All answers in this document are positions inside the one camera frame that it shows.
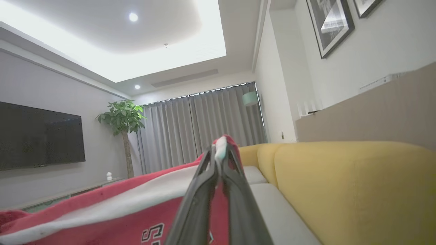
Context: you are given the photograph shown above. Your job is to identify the green potted tree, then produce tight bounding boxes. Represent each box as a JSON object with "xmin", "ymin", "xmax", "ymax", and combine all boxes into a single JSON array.
[{"xmin": 95, "ymin": 100, "xmax": 147, "ymax": 179}]

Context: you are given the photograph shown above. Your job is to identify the low television cabinet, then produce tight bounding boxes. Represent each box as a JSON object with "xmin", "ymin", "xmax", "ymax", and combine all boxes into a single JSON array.
[{"xmin": 20, "ymin": 177, "xmax": 124, "ymax": 213}]

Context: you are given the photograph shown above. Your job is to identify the narrow yellow sofa backrest cushion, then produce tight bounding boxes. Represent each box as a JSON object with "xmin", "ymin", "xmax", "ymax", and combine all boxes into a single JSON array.
[{"xmin": 257, "ymin": 143, "xmax": 285, "ymax": 188}]

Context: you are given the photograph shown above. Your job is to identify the grey pleated curtain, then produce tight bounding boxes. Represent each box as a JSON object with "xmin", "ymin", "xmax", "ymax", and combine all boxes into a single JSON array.
[{"xmin": 136, "ymin": 82, "xmax": 268, "ymax": 175}]

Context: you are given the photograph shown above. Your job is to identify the red shorts with white hem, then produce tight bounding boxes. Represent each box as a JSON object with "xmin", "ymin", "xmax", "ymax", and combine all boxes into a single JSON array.
[{"xmin": 0, "ymin": 134, "xmax": 246, "ymax": 245}]

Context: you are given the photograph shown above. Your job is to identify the large yellow sofa backrest cushion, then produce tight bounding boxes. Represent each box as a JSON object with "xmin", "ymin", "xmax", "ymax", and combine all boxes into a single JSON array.
[{"xmin": 274, "ymin": 141, "xmax": 436, "ymax": 245}]

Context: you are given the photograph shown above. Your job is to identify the yellow sofa armrest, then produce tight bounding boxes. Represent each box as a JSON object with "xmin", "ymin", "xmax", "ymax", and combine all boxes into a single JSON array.
[{"xmin": 238, "ymin": 144, "xmax": 265, "ymax": 167}]

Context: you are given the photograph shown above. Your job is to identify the black wall television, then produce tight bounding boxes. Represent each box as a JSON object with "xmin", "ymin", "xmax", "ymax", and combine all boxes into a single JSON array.
[{"xmin": 0, "ymin": 101, "xmax": 86, "ymax": 172}]

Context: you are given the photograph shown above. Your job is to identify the small black picture frame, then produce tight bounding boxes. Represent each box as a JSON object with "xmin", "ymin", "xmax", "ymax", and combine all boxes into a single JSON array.
[{"xmin": 353, "ymin": 0, "xmax": 384, "ymax": 18}]

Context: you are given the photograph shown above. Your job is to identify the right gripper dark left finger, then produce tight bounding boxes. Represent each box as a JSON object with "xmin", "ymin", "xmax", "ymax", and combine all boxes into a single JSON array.
[{"xmin": 163, "ymin": 145, "xmax": 222, "ymax": 245}]

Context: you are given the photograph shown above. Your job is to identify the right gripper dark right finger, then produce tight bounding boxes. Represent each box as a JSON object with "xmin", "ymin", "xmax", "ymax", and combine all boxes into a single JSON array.
[{"xmin": 221, "ymin": 146, "xmax": 273, "ymax": 245}]

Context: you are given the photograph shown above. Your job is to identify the teal lamp shade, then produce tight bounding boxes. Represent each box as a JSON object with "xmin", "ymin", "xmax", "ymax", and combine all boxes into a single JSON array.
[{"xmin": 242, "ymin": 91, "xmax": 259, "ymax": 107}]

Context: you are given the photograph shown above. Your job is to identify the large black picture frame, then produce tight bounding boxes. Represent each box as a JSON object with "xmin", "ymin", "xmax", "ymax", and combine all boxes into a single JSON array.
[{"xmin": 306, "ymin": 0, "xmax": 355, "ymax": 59}]

